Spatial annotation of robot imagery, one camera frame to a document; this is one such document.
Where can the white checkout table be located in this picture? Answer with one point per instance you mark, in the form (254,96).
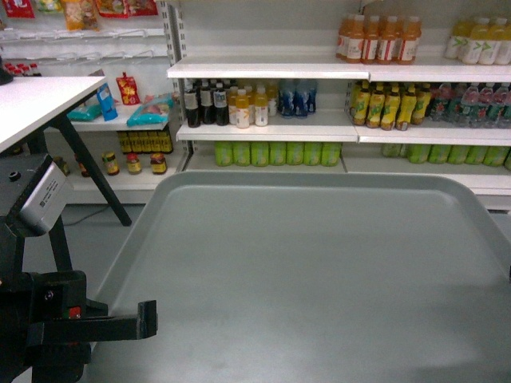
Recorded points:
(29,105)

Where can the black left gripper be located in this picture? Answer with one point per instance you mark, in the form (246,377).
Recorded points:
(53,308)

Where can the red small sauce pouch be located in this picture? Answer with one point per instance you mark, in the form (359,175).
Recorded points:
(128,90)

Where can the grey rectangular serving tray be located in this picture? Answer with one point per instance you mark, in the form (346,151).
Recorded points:
(269,277)

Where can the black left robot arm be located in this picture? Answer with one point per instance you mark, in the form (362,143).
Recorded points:
(19,176)

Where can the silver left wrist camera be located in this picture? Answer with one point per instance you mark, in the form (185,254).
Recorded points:
(47,201)

